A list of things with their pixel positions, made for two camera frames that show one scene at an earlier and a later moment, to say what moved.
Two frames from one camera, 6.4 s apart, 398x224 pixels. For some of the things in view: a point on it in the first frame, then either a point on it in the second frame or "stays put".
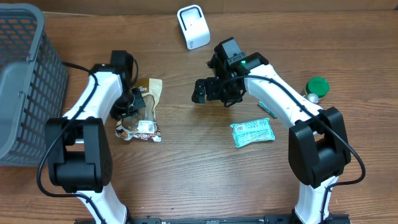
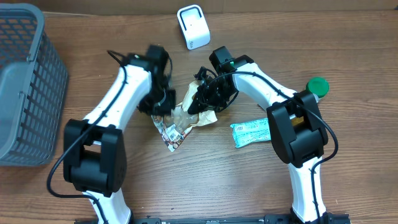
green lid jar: [318, 86] stays put
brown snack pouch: [143, 126] -> [174, 127]
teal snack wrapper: [255, 130] stays put
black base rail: [269, 219] stays put
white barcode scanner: [194, 26] stays put
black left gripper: [119, 112] -> [166, 109]
